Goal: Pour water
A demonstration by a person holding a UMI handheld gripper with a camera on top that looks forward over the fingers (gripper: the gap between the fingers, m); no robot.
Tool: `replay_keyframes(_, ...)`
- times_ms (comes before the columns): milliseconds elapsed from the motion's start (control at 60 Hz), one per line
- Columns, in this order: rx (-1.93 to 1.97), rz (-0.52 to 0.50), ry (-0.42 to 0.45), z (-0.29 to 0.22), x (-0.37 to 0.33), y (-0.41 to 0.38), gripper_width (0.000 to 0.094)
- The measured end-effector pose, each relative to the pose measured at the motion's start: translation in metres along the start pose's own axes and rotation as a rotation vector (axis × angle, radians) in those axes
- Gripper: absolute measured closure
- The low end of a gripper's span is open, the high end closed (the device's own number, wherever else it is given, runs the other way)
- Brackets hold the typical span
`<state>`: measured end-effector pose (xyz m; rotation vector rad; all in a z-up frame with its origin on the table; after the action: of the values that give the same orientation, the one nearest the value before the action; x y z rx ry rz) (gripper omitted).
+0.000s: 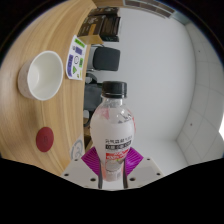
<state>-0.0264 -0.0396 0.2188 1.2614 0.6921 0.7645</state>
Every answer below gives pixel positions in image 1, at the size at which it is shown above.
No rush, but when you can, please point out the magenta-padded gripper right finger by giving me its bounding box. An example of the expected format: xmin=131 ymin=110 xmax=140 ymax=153
xmin=123 ymin=147 xmax=164 ymax=190

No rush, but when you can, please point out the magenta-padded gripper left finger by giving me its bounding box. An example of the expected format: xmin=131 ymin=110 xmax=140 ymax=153
xmin=61 ymin=146 xmax=103 ymax=190

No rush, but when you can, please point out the clear black-capped drink bottle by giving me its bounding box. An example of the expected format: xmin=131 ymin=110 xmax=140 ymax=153
xmin=89 ymin=80 xmax=137 ymax=183

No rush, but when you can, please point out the flat round red coaster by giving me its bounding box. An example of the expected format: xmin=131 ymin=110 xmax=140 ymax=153
xmin=35 ymin=126 xmax=55 ymax=154

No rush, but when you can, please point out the white speckled mug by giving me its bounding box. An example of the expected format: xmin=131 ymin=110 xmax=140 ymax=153
xmin=17 ymin=50 xmax=65 ymax=102

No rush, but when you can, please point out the white sheet with coloured stickers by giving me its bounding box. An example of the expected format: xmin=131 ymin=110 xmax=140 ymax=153
xmin=64 ymin=34 xmax=88 ymax=81

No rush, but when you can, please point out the black solid-back office chair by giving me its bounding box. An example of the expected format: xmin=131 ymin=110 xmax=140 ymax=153
xmin=87 ymin=45 xmax=121 ymax=72

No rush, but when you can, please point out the long dark box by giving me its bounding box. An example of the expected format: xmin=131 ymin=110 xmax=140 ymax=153
xmin=99 ymin=15 xmax=122 ymax=43

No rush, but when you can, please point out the small dark box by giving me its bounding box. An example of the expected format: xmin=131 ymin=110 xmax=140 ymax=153
xmin=87 ymin=7 xmax=120 ymax=18

